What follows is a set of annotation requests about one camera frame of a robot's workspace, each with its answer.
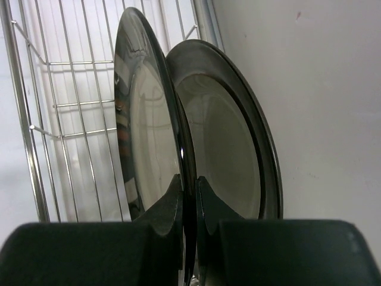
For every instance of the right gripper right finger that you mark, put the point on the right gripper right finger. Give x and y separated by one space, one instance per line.
237 251

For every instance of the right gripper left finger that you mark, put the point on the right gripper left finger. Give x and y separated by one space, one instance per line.
146 251

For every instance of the metallic rim cream plate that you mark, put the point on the metallic rim cream plate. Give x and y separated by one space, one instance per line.
233 144

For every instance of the dark rim patterned plate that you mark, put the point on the dark rim patterned plate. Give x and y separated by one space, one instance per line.
154 143

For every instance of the white wire dish rack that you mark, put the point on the white wire dish rack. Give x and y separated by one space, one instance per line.
61 59

